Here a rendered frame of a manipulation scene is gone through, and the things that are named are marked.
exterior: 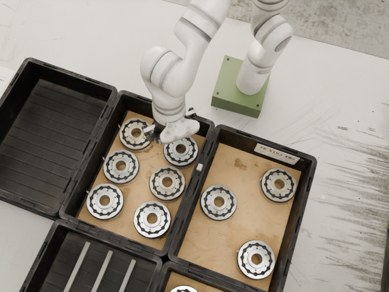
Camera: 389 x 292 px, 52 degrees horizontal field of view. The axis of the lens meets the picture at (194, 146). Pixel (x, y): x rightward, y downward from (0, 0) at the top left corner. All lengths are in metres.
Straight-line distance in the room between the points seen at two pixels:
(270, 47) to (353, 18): 1.64
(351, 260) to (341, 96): 0.57
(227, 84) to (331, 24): 1.38
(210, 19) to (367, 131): 0.92
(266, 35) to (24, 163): 0.78
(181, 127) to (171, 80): 0.18
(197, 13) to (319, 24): 1.94
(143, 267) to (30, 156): 0.47
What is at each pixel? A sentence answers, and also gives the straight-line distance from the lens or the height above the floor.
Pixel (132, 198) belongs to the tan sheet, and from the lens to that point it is 1.18.
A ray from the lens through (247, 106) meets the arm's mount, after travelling 1.36.
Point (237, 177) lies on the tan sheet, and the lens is 1.20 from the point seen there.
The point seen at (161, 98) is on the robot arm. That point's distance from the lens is 0.81.
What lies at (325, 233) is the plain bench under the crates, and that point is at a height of 0.70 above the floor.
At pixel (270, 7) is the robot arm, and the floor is 1.24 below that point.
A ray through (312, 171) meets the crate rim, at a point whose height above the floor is 0.93.
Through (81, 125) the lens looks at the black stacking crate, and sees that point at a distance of 1.28.
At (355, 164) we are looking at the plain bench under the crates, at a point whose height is 0.70.
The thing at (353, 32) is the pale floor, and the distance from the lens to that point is 2.68.
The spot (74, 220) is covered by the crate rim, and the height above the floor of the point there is 0.93.
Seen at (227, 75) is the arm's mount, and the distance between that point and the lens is 1.41.
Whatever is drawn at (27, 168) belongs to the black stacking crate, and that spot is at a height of 0.83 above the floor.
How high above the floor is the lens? 1.97
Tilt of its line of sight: 69 degrees down
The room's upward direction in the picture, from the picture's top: 6 degrees clockwise
